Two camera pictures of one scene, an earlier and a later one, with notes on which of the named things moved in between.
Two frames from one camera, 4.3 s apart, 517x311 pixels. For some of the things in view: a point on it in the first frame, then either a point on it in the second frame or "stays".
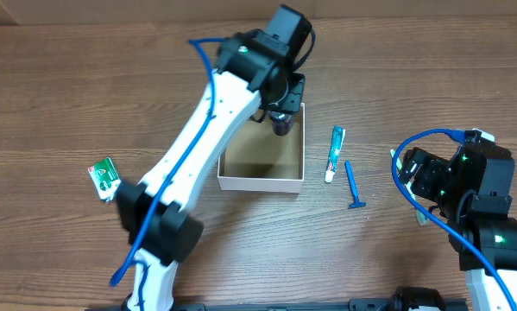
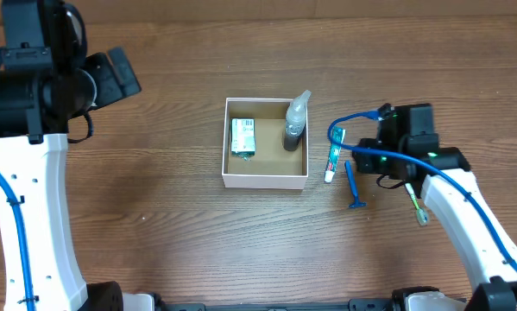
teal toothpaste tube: [337, 141] stays
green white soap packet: [106, 179] → [242, 136]
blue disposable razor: [353, 187] stays
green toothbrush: [420, 216] stays
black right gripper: [431, 170] → [368, 164]
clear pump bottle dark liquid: [281, 122] → [295, 121]
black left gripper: [293, 99] → [100, 66]
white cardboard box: [257, 159] stays
